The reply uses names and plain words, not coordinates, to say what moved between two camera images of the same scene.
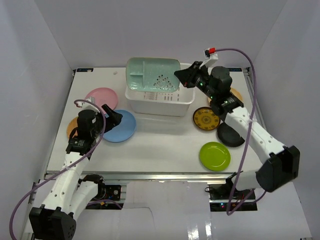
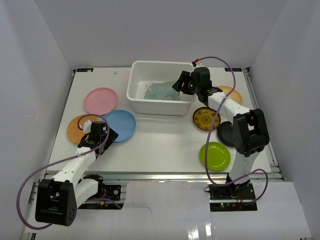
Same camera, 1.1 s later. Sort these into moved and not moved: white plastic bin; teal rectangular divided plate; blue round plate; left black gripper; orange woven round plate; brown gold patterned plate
Moved: left black gripper; teal rectangular divided plate
Not moved: brown gold patterned plate; white plastic bin; orange woven round plate; blue round plate
